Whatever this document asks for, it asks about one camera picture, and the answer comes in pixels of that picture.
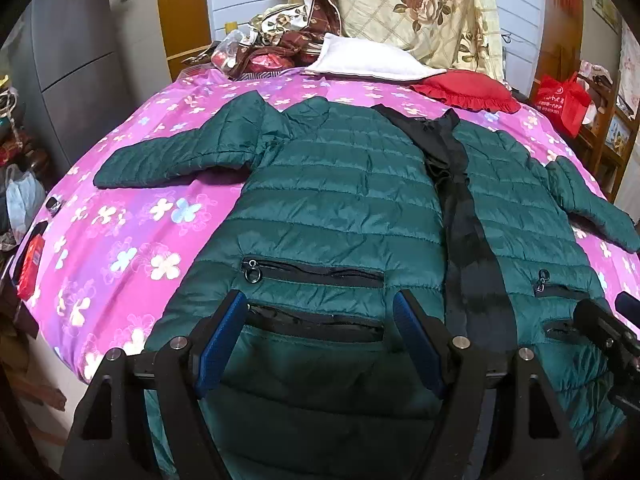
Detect wooden shelf rack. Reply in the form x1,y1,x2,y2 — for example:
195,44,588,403
570,64,639,203

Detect white plastic bag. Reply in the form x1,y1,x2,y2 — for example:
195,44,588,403
6,164,46,243

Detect red shopping bag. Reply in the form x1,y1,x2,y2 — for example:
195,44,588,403
533,72,591,139

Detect red packet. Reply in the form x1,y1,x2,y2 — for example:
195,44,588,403
17,234,44,301

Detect pink floral bed cover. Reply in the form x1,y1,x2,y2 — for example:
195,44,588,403
26,68,639,382

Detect white pillow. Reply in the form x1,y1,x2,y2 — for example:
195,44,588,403
306,34,446,82

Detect grey wardrobe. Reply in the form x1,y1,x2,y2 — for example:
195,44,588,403
1,0,170,178

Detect beige floral quilt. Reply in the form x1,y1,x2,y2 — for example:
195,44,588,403
291,0,504,81

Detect brown patterned blanket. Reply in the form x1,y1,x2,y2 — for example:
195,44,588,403
209,0,342,79

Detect dark green puffer jacket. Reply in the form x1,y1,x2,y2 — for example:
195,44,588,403
93,91,639,479

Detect red ruffled pillow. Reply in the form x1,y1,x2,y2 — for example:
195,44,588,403
410,70,521,114

